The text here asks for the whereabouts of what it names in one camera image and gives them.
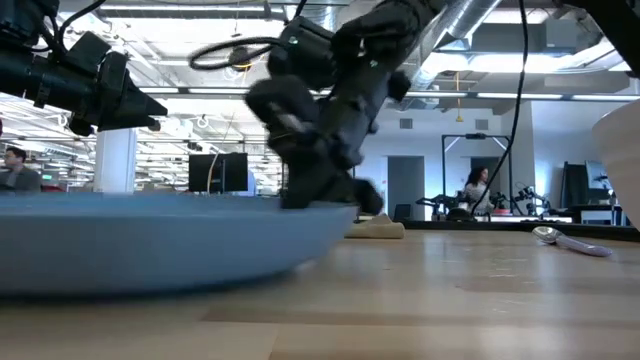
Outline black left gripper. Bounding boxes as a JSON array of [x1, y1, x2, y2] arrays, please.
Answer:
[[66, 48, 169, 137]]

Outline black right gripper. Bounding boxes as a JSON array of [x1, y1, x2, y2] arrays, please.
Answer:
[[244, 48, 412, 216]]

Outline blue shallow plate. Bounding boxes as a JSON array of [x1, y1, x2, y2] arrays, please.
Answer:
[[0, 192, 359, 297]]

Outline spoon with purple handle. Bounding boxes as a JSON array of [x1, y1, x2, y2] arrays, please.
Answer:
[[531, 225, 614, 259]]

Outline white ribbed bowl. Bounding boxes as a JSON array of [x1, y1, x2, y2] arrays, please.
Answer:
[[591, 98, 640, 232]]

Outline beige folded napkin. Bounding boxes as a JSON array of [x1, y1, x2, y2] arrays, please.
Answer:
[[343, 213, 407, 240]]

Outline white building column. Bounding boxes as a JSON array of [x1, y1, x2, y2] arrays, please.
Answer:
[[93, 128, 138, 194]]

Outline grey door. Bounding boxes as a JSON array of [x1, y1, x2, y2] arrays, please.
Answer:
[[387, 155, 427, 222]]

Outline black computer monitor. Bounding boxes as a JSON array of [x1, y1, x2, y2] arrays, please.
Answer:
[[188, 152, 250, 195]]

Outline person seated at robot station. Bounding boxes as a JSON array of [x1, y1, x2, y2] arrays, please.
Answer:
[[461, 166, 497, 218]]

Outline person at office desk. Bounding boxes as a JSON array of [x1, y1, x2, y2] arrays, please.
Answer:
[[0, 146, 44, 194]]

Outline long ceiling light strip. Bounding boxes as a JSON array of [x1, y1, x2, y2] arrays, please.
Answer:
[[137, 86, 640, 102]]

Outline dark background monitor screens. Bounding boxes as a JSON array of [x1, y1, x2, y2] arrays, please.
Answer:
[[561, 159, 621, 207]]

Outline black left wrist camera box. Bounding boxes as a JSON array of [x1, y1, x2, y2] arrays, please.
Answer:
[[64, 31, 113, 69]]

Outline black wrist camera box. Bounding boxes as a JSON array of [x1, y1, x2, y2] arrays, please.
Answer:
[[267, 15, 337, 92], [64, 31, 113, 69]]

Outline black looped camera cable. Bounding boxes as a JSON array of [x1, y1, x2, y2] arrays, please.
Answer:
[[188, 36, 289, 72]]

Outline black metal frame stand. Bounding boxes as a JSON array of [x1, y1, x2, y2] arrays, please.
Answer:
[[440, 132, 514, 217]]

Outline black ceiling cord reel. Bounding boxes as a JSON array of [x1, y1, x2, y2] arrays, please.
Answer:
[[228, 45, 253, 72]]

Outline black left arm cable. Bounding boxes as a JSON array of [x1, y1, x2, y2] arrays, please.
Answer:
[[52, 0, 109, 51]]

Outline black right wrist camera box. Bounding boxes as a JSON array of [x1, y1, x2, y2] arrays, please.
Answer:
[[267, 15, 337, 92]]

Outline yellow hanging cord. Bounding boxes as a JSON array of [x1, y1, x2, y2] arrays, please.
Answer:
[[453, 71, 464, 124]]

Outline long black arm cable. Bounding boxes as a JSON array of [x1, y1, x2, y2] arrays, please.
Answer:
[[469, 0, 529, 217]]

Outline silver slanted ceiling duct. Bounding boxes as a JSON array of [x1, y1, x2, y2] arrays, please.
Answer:
[[399, 0, 503, 92]]

